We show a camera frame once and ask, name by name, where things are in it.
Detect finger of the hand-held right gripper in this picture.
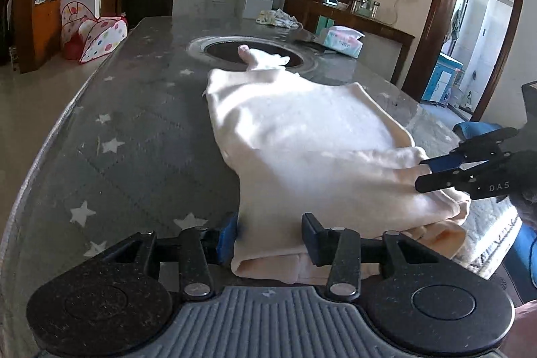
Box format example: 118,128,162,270
419,127,520,174
414,151,515,195

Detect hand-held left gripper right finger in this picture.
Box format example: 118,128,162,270
301,213,446,304

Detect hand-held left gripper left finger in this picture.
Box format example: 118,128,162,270
100,214,239,302

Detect white garment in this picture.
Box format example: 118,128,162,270
203,45,471,286

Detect white textured mat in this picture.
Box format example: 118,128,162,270
406,106,523,280

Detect blue cabinet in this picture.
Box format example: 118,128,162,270
421,52,465,107

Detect wooden sideboard counter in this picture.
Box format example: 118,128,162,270
305,1,416,87

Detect tissue pack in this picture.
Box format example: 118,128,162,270
323,25,365,58

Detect metal pots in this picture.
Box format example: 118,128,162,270
350,0,381,18

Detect round recessed table hob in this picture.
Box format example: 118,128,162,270
186,34,329,74

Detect crumpled patterned cloth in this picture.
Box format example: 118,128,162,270
256,8,301,28

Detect polka dot play tent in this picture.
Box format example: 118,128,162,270
60,1,129,64

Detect wooden door frame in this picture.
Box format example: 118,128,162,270
401,0,530,123

